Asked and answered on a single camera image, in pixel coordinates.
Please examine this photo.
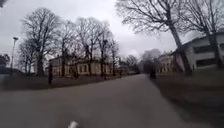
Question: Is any long yellow building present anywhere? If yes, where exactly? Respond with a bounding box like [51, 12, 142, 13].
[48, 54, 116, 78]

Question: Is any grey asphalt path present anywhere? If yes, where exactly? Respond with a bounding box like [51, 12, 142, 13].
[0, 73, 214, 128]

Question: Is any dark bin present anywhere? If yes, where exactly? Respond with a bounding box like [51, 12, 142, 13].
[148, 61, 158, 80]

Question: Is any large leaning bare tree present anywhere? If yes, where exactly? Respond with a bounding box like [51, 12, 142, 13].
[114, 0, 194, 77]

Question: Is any robot's own part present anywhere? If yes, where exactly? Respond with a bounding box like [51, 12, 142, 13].
[67, 120, 80, 128]

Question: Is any row of bare trees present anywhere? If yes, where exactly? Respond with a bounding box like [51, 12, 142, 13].
[16, 7, 121, 79]

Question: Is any brown grass verge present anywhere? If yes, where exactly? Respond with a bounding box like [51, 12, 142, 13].
[0, 73, 134, 92]

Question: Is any dark grass verge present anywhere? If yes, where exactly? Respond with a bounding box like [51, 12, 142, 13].
[149, 68, 224, 128]

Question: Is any white building with dark roof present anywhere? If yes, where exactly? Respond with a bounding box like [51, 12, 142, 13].
[173, 31, 224, 72]

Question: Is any street lamp pole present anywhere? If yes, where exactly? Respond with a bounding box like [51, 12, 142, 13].
[9, 36, 20, 77]

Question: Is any dark post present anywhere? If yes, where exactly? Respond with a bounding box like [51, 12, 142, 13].
[47, 63, 54, 85]

